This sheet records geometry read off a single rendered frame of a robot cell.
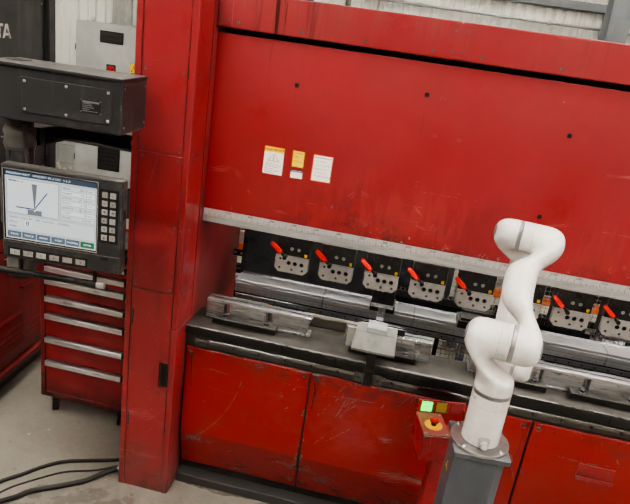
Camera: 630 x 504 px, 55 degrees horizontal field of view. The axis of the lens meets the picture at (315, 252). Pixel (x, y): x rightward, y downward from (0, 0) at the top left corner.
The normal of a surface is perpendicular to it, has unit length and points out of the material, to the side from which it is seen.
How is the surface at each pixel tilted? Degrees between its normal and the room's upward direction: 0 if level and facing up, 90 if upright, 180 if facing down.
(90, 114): 90
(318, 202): 90
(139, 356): 90
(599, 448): 90
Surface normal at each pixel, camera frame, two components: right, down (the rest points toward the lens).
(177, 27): -0.18, 0.29
